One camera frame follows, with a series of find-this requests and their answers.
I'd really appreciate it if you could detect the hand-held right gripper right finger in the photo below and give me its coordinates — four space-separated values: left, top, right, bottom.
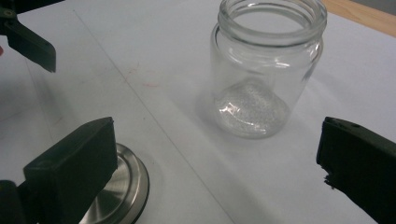
316 116 396 224

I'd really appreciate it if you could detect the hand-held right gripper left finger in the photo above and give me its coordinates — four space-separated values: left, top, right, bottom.
22 116 119 224

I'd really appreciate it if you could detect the silver metal jar lid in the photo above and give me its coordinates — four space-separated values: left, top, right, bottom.
78 142 150 224

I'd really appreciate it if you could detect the clear glass jar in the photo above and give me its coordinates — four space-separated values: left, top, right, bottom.
209 0 328 140

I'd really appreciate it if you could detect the white foam board mat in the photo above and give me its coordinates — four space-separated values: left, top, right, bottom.
0 0 396 224

